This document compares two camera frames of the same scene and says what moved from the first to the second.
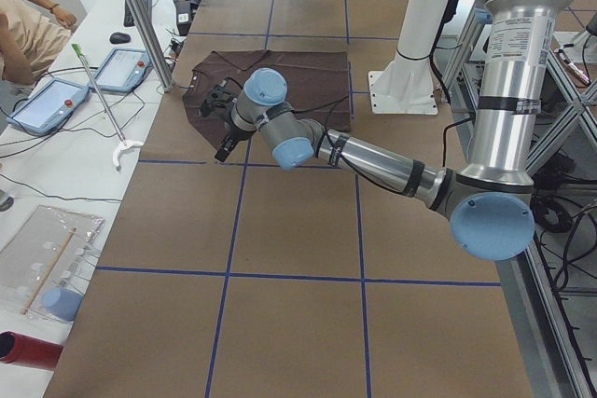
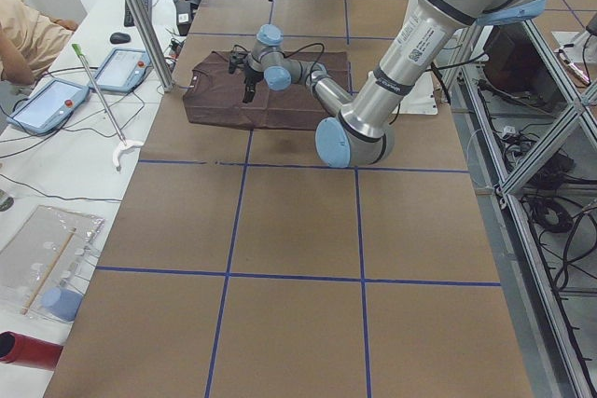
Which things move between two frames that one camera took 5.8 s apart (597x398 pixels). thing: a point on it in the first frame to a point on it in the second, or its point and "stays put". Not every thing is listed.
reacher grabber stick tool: (125, 144) stays put
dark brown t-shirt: (317, 83) stays put
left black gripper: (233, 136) to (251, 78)
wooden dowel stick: (48, 271) stays put
